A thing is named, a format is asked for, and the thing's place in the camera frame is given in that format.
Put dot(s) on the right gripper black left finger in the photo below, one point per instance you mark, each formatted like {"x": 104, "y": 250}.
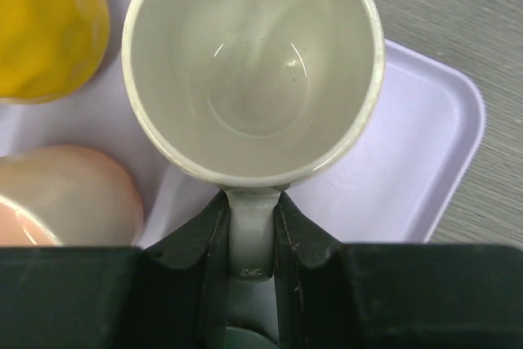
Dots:
{"x": 169, "y": 295}

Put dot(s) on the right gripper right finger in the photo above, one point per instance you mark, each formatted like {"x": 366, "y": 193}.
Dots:
{"x": 335, "y": 295}

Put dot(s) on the pink ceramic mug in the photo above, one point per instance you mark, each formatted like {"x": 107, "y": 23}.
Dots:
{"x": 63, "y": 195}

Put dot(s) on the white ceramic mug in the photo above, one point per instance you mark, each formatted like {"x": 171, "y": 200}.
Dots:
{"x": 252, "y": 96}

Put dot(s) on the yellow glass mug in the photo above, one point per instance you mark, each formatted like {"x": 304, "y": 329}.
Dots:
{"x": 50, "y": 48}

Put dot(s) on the lilac plastic tray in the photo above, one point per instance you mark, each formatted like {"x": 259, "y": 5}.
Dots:
{"x": 392, "y": 186}

